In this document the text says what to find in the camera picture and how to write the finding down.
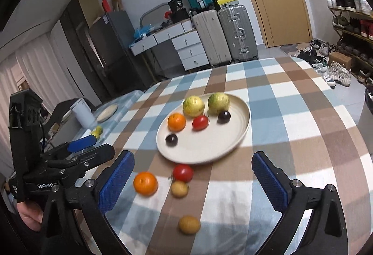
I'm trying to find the white kettle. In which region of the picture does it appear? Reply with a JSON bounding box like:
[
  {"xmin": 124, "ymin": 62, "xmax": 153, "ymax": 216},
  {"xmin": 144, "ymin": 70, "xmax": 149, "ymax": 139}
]
[{"xmin": 70, "ymin": 98, "xmax": 95, "ymax": 129}]

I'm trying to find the green guava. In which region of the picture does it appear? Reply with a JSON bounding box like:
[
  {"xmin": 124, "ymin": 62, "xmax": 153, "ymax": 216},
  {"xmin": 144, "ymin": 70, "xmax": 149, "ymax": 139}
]
[{"xmin": 207, "ymin": 92, "xmax": 230, "ymax": 115}]

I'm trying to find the beige suitcase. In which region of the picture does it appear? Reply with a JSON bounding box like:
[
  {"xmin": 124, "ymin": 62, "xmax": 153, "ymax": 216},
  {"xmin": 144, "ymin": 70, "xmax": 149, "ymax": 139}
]
[{"xmin": 192, "ymin": 10, "xmax": 232, "ymax": 66}]

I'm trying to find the orange mandarin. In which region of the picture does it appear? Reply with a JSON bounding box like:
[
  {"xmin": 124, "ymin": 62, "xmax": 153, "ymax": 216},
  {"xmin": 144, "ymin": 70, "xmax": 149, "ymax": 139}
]
[
  {"xmin": 168, "ymin": 113, "xmax": 187, "ymax": 132},
  {"xmin": 133, "ymin": 172, "xmax": 158, "ymax": 197}
]

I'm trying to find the red tomato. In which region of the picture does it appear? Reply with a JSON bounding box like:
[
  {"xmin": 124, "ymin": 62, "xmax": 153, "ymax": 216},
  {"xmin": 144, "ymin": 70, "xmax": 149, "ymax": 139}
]
[
  {"xmin": 172, "ymin": 164, "xmax": 194, "ymax": 183},
  {"xmin": 192, "ymin": 115, "xmax": 209, "ymax": 131}
]

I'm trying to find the checkered tablecloth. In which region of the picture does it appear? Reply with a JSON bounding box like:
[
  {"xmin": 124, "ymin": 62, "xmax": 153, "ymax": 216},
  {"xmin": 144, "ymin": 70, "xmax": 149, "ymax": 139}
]
[{"xmin": 102, "ymin": 57, "xmax": 372, "ymax": 254}]

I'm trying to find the brown kiwi fruit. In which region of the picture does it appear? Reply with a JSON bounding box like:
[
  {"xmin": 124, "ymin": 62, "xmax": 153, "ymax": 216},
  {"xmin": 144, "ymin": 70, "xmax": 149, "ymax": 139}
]
[
  {"xmin": 171, "ymin": 180, "xmax": 189, "ymax": 198},
  {"xmin": 178, "ymin": 215, "xmax": 201, "ymax": 235}
]

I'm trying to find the yellow guava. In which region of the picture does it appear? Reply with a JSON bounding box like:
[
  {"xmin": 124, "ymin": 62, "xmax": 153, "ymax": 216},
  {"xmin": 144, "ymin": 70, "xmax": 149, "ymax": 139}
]
[{"xmin": 183, "ymin": 95, "xmax": 205, "ymax": 117}]

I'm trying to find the grey aluminium suitcase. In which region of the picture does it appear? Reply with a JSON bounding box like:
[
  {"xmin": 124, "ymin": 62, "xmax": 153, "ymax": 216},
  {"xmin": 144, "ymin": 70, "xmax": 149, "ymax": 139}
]
[{"xmin": 218, "ymin": 4, "xmax": 258, "ymax": 62}]

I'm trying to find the black refrigerator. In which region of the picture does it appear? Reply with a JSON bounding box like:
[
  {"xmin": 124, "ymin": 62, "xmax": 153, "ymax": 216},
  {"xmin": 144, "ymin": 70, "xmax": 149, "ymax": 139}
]
[{"xmin": 89, "ymin": 11, "xmax": 154, "ymax": 94}]

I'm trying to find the small side plate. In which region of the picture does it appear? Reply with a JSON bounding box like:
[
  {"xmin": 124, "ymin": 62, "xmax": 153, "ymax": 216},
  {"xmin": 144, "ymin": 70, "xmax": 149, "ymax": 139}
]
[{"xmin": 96, "ymin": 103, "xmax": 118, "ymax": 123}]

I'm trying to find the cardboard box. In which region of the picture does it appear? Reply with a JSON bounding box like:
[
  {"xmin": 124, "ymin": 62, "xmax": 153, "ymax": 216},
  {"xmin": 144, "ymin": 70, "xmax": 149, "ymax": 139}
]
[{"xmin": 328, "ymin": 52, "xmax": 352, "ymax": 70}]

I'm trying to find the person's left hand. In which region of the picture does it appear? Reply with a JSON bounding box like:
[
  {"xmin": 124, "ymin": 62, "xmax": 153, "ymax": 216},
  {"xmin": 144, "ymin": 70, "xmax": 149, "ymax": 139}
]
[{"xmin": 17, "ymin": 201, "xmax": 44, "ymax": 232}]

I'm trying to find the small green lime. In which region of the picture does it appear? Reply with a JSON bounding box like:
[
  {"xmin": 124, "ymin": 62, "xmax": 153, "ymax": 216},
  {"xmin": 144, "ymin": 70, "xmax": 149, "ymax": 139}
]
[{"xmin": 90, "ymin": 126, "xmax": 103, "ymax": 140}]

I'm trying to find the dark plum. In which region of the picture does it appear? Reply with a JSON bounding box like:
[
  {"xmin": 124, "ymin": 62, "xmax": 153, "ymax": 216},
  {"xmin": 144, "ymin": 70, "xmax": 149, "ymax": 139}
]
[
  {"xmin": 165, "ymin": 134, "xmax": 178, "ymax": 146},
  {"xmin": 218, "ymin": 110, "xmax": 231, "ymax": 124}
]

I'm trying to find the white drawer desk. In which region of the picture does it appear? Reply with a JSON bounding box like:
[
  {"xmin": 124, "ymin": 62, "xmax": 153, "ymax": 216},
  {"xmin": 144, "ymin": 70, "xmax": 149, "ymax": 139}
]
[{"xmin": 130, "ymin": 19, "xmax": 210, "ymax": 71}]

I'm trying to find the shoe rack with shoes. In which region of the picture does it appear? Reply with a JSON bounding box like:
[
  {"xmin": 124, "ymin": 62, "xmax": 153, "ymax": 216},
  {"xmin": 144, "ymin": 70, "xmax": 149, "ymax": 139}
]
[{"xmin": 320, "ymin": 0, "xmax": 372, "ymax": 87}]

